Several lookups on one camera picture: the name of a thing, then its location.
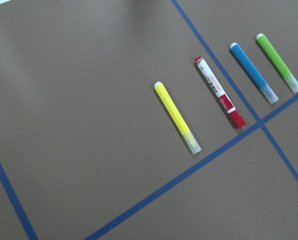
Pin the yellow highlighter pen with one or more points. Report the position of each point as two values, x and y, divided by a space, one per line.
177 117

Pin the green highlighter pen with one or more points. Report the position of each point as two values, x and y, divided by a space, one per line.
278 62

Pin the red white marker pen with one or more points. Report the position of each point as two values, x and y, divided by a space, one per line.
236 118

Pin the blue highlighter pen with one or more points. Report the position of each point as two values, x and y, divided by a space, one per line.
253 72

